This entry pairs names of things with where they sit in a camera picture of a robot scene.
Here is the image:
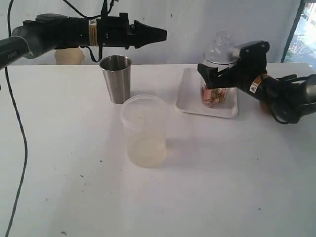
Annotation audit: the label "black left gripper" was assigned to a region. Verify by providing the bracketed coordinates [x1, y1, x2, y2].
[97, 13, 167, 48]

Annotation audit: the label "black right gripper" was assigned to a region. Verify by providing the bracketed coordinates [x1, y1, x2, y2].
[197, 55, 267, 93]

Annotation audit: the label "fruit pieces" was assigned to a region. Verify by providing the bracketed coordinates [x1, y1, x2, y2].
[201, 86, 227, 108]

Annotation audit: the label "clear graduated shaker cup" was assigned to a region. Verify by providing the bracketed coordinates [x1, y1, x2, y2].
[200, 58, 233, 108]

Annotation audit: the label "clear shaker lid dome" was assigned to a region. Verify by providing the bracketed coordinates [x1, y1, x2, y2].
[203, 31, 235, 65]

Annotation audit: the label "stainless steel cup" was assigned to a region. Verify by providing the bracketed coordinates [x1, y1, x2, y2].
[99, 55, 132, 104]

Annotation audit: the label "brown wooden cup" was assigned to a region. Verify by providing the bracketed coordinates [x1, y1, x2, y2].
[259, 101, 271, 114]

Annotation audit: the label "translucent plastic container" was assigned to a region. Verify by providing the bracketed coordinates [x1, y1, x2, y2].
[120, 95, 168, 168]

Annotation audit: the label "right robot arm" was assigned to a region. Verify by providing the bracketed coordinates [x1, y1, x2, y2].
[197, 58, 316, 124]

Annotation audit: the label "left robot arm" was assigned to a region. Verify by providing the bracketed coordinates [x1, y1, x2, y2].
[0, 13, 167, 69]

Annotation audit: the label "white rectangular tray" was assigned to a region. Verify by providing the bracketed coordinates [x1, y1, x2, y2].
[175, 68, 238, 119]

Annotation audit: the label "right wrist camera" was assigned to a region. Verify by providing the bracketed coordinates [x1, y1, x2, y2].
[232, 40, 270, 60]

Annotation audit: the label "window frame dark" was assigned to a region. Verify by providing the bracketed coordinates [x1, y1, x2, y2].
[281, 0, 307, 63]

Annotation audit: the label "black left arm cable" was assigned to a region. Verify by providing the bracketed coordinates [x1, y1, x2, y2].
[0, 0, 117, 237]

